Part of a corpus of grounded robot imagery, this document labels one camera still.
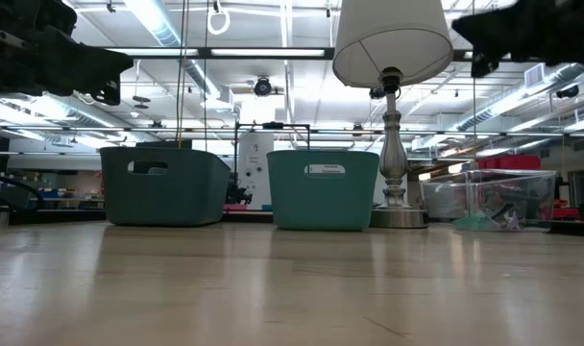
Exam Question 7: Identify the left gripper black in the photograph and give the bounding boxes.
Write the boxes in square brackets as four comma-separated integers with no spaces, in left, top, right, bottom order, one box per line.
[3,0,134,107]

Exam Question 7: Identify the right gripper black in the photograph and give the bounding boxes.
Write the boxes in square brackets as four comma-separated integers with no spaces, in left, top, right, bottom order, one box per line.
[451,0,582,80]

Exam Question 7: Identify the silver table lamp white shade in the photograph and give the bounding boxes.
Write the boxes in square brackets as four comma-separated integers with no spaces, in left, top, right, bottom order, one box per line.
[331,0,455,230]

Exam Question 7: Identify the black overhead beam with lights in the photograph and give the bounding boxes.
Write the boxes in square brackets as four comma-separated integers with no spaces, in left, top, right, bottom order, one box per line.
[104,45,475,62]

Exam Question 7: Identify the red crate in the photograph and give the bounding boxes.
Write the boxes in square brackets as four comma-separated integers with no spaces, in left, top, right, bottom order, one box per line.
[476,153,543,171]

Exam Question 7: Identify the dark teal plastic bin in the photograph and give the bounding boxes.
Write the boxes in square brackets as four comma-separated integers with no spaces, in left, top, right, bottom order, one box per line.
[98,145,231,228]

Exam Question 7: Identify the clear plastic container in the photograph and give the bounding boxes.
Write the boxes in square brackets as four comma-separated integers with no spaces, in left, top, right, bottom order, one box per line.
[418,167,558,232]

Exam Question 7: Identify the red box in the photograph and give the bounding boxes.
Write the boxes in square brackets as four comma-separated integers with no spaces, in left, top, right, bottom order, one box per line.
[541,199,582,221]

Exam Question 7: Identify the teal plastic bin with label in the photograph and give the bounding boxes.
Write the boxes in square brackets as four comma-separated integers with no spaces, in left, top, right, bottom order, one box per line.
[266,149,380,233]

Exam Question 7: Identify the silver spiral air duct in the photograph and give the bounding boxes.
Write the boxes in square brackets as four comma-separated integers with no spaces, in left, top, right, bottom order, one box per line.
[123,0,222,100]

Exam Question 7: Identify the yellow hanging cable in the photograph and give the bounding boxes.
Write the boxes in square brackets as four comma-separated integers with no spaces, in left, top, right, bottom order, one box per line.
[175,0,187,149]

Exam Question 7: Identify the black curved cable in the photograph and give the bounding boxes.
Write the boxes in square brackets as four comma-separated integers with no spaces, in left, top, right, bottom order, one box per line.
[0,168,41,210]

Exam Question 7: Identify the white hanging cable loop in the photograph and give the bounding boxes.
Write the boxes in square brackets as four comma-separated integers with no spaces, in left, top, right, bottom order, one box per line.
[207,4,231,37]

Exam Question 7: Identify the black ceiling camera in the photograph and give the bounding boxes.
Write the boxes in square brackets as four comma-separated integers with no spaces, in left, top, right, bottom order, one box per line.
[253,76,274,97]

